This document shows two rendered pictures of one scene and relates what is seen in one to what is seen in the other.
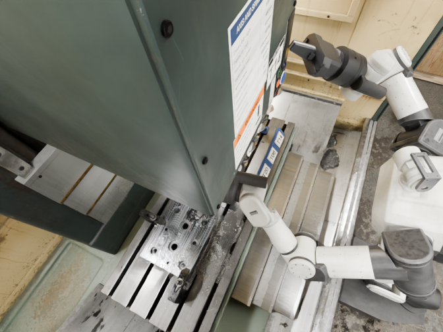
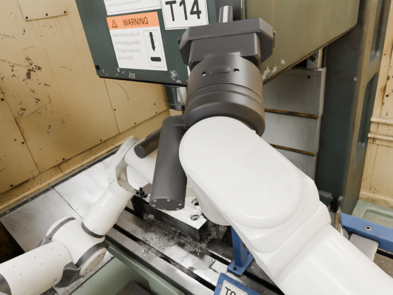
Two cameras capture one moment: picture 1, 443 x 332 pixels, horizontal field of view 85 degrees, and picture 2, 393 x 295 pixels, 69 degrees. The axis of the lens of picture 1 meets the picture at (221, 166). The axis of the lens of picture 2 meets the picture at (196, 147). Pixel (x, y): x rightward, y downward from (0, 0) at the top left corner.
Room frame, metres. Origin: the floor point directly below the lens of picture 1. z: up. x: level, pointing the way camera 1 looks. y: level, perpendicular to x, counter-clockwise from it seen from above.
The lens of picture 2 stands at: (0.50, -0.67, 1.70)
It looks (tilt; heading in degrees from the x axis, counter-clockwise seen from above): 28 degrees down; 99
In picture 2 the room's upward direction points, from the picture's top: 9 degrees counter-clockwise
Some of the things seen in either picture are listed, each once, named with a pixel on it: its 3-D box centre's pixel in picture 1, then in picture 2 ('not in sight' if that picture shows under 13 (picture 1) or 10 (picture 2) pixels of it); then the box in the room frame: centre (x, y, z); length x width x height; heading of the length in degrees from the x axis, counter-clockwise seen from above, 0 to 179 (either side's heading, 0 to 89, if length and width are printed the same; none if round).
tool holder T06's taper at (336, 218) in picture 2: not in sight; (333, 221); (0.68, -0.21, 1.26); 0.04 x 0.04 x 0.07
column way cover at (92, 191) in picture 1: (107, 162); (264, 125); (0.63, 0.50, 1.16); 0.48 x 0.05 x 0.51; 146
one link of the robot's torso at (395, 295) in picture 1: (386, 278); not in sight; (-0.02, -0.90, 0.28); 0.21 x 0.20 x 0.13; 56
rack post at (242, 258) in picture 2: not in sight; (238, 229); (0.48, -0.01, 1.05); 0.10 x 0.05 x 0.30; 56
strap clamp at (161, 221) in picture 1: (154, 219); not in sight; (0.39, 0.35, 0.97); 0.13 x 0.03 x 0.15; 56
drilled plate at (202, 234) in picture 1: (180, 236); (188, 202); (0.29, 0.24, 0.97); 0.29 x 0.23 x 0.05; 146
